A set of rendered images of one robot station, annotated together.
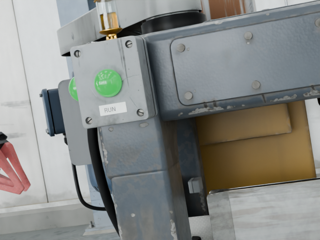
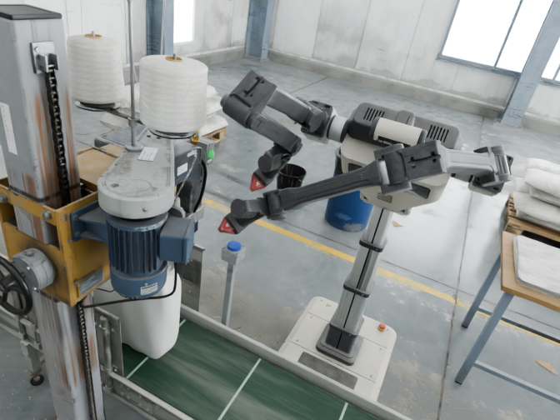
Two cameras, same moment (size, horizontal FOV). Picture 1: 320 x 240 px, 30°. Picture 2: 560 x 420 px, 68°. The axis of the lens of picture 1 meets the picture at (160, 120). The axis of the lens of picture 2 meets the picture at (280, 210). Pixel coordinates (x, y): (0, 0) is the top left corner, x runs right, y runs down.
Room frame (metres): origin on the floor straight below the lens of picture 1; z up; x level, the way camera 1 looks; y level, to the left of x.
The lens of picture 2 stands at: (2.02, 0.55, 1.92)
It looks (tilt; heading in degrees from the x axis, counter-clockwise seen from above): 30 degrees down; 188
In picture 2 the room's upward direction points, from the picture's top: 10 degrees clockwise
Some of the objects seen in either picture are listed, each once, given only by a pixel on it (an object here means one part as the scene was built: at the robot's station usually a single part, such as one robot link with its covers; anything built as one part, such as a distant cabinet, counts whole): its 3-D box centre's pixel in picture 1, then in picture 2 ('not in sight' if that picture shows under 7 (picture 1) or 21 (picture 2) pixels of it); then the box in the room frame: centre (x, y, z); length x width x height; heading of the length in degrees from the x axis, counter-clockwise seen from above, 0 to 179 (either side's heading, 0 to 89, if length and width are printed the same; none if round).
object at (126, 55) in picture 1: (114, 82); (202, 151); (0.66, 0.04, 1.29); 0.08 x 0.05 x 0.09; 77
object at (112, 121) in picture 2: not in sight; (136, 117); (-1.85, -1.65, 0.32); 0.67 x 0.42 x 0.14; 171
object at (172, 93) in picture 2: not in sight; (173, 93); (1.05, 0.11, 1.61); 0.17 x 0.17 x 0.17
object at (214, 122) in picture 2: not in sight; (199, 123); (-2.36, -1.14, 0.20); 0.67 x 0.43 x 0.15; 167
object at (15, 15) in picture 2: not in sight; (19, 11); (1.21, -0.17, 1.76); 0.12 x 0.11 x 0.01; 167
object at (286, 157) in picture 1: (238, 123); (82, 222); (1.12, -0.14, 1.18); 0.34 x 0.25 x 0.31; 167
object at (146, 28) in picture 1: (174, 27); not in sight; (0.83, -0.04, 1.35); 0.09 x 0.09 x 0.03
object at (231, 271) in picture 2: not in sight; (225, 320); (0.60, 0.19, 0.39); 0.03 x 0.03 x 0.78; 77
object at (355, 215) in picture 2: not in sight; (353, 189); (-1.34, 0.73, 0.32); 0.51 x 0.48 x 0.65; 167
